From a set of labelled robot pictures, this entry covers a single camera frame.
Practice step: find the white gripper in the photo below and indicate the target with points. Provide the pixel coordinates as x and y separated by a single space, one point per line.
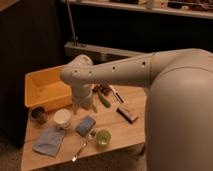
82 97

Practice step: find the wooden scrub brush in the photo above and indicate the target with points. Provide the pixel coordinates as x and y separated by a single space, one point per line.
125 112

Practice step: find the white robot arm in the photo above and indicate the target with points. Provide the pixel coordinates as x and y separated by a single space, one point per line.
179 106

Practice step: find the dark grapes toy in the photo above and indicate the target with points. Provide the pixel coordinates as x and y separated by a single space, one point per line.
104 89

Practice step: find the green cucumber toy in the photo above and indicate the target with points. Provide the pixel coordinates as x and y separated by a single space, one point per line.
103 100

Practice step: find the black white marker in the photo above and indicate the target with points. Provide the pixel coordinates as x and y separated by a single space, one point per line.
116 94

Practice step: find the blue sponge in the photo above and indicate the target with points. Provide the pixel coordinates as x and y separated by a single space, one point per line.
85 126

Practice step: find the yellow plastic bin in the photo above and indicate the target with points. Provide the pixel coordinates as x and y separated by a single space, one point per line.
44 88

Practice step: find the silver fork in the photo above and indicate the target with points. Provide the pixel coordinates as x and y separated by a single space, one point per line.
89 138

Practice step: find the green cup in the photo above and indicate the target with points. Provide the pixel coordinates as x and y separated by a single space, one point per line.
103 138

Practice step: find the dark small cup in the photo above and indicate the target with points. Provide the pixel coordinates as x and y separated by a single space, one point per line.
38 114

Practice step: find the blue folded cloth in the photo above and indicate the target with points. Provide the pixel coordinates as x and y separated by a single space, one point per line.
49 141

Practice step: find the metal stand pole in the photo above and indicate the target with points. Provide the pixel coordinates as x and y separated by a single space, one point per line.
74 36

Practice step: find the grey metal rail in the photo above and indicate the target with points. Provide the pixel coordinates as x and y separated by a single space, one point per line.
98 53

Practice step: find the wall shelf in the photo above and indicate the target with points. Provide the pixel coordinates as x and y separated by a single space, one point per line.
143 6

